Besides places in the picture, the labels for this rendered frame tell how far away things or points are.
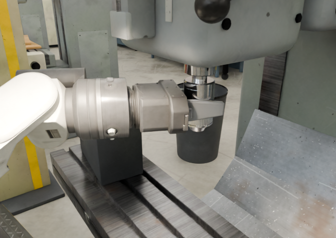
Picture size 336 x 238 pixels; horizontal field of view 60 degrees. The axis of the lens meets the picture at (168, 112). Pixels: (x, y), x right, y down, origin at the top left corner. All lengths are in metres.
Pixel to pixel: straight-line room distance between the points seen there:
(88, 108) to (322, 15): 0.32
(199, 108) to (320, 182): 0.42
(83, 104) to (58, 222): 1.80
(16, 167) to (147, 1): 2.07
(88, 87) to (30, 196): 2.03
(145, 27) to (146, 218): 0.46
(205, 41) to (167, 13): 0.06
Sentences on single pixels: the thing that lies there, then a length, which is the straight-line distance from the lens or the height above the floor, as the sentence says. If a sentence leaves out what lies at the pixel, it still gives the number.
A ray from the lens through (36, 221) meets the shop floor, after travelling 2.22.
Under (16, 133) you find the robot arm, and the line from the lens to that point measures 0.38.
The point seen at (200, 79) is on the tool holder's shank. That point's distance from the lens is 0.43.
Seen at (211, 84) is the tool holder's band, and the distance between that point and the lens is 0.43.
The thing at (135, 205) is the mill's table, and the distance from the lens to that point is 0.72.
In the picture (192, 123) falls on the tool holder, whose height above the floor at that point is 1.21.
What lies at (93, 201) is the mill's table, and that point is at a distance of 0.75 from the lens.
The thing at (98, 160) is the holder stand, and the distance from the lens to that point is 0.76.
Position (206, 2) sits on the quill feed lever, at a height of 1.38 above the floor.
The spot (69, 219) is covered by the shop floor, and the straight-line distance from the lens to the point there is 2.16.
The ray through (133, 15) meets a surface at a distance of 0.34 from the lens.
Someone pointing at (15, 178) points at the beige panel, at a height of 0.18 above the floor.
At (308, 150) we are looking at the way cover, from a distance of 0.78.
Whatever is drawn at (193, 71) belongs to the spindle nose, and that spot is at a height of 1.29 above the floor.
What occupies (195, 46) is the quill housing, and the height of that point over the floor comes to 1.34.
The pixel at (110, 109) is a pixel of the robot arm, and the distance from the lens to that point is 0.39.
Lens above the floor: 1.39
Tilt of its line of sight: 22 degrees down
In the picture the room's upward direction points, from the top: straight up
